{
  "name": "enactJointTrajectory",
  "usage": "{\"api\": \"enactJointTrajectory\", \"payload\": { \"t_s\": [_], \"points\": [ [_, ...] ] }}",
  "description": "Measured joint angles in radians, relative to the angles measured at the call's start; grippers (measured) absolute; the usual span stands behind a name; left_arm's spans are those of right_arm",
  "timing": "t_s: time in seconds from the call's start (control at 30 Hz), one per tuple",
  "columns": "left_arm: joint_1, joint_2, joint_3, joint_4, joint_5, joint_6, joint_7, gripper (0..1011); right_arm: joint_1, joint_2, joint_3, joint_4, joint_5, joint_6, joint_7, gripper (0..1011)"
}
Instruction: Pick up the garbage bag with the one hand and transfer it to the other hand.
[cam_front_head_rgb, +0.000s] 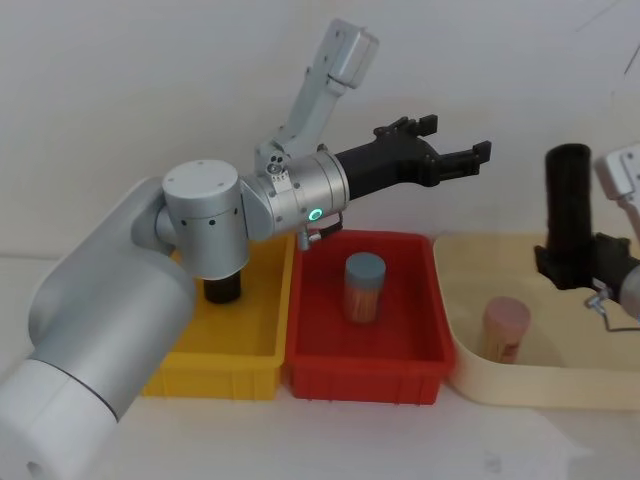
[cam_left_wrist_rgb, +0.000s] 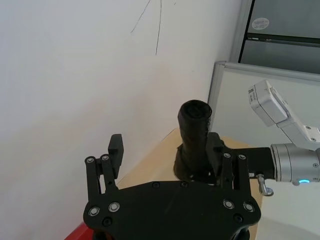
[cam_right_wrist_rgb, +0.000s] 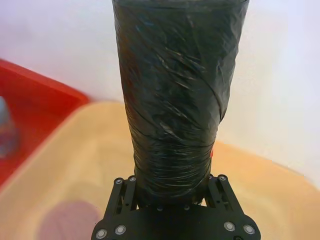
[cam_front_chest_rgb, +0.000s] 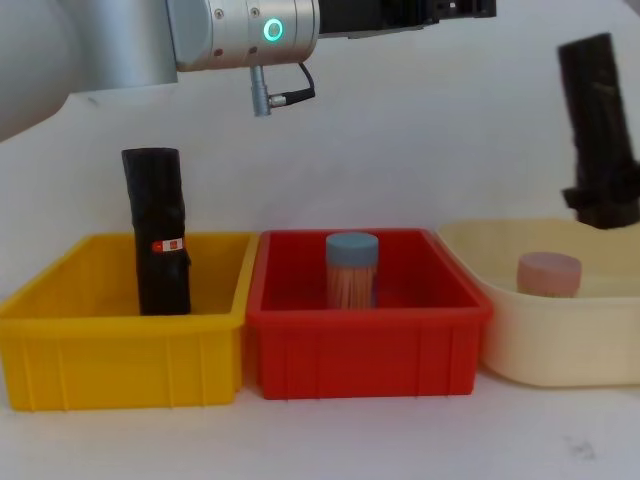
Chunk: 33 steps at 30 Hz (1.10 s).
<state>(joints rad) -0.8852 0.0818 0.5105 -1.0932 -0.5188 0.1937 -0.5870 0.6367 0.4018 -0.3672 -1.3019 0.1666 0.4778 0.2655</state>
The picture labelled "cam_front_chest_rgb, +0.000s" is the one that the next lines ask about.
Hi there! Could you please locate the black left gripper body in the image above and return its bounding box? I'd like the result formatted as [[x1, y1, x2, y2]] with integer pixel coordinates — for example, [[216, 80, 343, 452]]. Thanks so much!
[[317, 0, 498, 40]]

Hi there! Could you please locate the black garbage bag roll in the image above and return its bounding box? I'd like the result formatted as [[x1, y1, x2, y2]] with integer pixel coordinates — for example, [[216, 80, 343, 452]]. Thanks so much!
[[557, 32, 640, 202]]

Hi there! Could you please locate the toothpick jar, pink lid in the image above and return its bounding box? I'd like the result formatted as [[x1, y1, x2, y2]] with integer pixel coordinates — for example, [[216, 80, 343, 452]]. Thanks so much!
[[516, 251, 583, 300]]

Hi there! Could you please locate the cream plastic basin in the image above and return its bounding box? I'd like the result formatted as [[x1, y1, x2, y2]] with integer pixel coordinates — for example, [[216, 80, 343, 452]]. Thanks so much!
[[437, 218, 640, 389]]

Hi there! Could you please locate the toothpick jar, blue lid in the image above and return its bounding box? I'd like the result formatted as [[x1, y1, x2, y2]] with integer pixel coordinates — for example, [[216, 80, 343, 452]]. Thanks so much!
[[325, 231, 380, 310]]

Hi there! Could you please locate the red plastic bin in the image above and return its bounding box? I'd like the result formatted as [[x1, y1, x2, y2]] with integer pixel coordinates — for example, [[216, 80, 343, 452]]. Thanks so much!
[[244, 228, 495, 401]]

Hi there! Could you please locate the yellow plastic bin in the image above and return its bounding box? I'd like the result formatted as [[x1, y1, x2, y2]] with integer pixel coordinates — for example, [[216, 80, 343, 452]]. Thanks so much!
[[0, 232, 260, 414]]

